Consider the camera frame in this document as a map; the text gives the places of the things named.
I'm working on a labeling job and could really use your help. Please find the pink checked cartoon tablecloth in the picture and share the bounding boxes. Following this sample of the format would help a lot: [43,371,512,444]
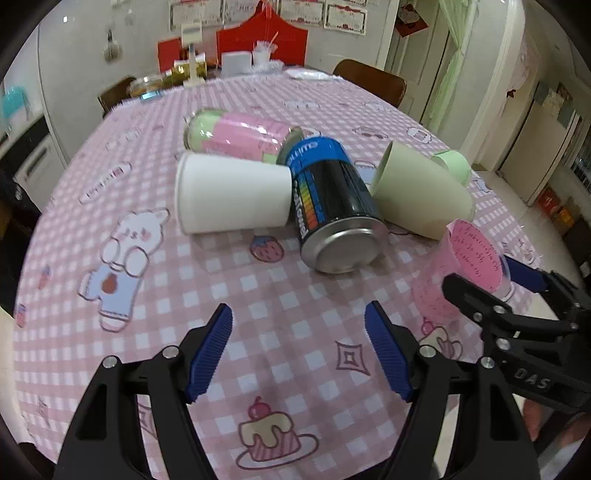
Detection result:
[11,69,571,480]

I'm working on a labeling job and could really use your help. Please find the grey wall hanger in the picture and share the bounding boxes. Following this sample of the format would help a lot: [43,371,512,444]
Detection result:
[104,28,122,63]

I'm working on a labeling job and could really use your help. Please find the cream paper cup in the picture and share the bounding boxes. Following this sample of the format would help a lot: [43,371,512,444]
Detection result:
[370,141,476,241]

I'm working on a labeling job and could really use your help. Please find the white sign stand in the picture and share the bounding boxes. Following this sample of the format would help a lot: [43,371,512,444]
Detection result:
[181,23,205,88]

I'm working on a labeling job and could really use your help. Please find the small light green cup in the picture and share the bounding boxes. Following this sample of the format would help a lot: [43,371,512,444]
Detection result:
[431,150,472,186]

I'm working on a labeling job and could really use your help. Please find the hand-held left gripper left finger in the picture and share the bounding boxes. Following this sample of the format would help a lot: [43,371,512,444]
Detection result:
[53,302,234,480]

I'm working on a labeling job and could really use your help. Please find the black kitchen appliance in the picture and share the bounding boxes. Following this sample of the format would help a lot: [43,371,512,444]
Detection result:
[0,115,70,210]

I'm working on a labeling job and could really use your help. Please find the clear pink plastic cup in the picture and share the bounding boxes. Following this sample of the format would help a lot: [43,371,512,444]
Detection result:
[411,219,515,329]

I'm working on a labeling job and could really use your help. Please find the yellow-green drink pack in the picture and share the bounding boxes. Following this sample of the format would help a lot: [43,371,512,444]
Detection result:
[172,58,218,84]

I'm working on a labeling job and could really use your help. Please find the teal plastic item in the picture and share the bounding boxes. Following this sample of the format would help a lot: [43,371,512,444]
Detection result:
[1,85,29,118]

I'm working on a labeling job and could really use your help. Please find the person's right hand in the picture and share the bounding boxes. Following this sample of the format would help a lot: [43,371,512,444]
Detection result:
[523,398,591,455]

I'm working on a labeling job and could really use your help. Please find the framed wall certificate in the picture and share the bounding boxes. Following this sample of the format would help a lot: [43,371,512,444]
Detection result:
[224,0,266,24]
[279,0,325,27]
[168,0,223,31]
[324,2,369,35]

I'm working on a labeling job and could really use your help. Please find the white door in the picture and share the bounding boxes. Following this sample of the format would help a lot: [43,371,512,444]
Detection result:
[385,0,462,123]

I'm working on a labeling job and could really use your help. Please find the small red board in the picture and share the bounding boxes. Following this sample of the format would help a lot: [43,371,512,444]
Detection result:
[157,38,189,73]

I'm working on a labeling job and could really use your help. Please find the red door decoration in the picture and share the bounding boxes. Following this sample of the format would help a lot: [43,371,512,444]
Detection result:
[394,2,429,38]

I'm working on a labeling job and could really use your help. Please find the brown wooden chair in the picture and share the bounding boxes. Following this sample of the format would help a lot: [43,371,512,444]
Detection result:
[332,59,408,109]
[97,76,138,117]

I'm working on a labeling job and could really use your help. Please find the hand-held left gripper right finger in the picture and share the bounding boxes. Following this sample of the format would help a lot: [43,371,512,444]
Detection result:
[364,300,541,480]

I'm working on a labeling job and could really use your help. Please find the white plate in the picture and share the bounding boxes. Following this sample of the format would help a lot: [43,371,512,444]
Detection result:
[285,68,340,81]

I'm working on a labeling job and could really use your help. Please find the red and orange boxes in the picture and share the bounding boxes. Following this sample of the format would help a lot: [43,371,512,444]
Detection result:
[536,185,583,237]

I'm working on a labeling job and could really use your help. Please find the white box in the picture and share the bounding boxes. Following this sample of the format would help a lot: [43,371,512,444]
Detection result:
[221,52,252,77]

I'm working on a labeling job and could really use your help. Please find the clear food container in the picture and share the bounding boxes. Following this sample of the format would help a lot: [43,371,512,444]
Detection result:
[128,74,172,99]

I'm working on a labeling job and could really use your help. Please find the clear cup with straws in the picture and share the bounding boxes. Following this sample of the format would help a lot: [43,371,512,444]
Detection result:
[252,39,278,66]

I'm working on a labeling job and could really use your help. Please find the light green curtain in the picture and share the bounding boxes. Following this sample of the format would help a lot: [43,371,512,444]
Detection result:
[422,0,476,134]

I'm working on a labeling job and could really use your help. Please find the pink and green clear bottle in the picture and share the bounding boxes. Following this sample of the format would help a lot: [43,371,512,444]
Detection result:
[183,108,304,166]

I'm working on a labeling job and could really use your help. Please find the blue and black can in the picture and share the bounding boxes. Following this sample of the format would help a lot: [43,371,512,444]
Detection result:
[283,137,389,274]

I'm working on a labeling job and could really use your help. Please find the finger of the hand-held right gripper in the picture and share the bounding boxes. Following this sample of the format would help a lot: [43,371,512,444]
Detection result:
[505,255,591,320]
[441,272,579,352]

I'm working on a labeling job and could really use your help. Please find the white paper cup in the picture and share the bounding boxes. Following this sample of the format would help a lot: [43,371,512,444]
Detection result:
[174,151,293,235]

